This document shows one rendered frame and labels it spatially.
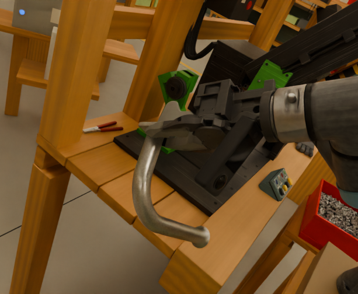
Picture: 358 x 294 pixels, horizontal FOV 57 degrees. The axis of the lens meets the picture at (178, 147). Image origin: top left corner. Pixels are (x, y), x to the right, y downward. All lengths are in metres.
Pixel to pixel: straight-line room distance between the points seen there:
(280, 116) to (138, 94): 0.90
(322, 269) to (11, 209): 1.60
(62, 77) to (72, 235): 1.19
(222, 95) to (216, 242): 0.53
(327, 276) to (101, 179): 0.68
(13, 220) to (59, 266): 0.37
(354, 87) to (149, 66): 0.90
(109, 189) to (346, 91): 0.70
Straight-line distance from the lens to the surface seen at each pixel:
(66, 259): 1.88
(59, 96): 0.98
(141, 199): 0.53
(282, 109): 0.43
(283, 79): 1.30
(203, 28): 1.56
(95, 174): 0.99
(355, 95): 0.42
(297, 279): 1.09
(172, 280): 0.92
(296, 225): 1.38
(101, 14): 0.90
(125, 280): 1.87
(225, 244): 0.94
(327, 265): 1.07
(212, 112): 0.48
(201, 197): 1.03
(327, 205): 1.45
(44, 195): 1.18
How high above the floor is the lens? 1.50
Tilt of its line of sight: 30 degrees down
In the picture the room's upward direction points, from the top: 24 degrees clockwise
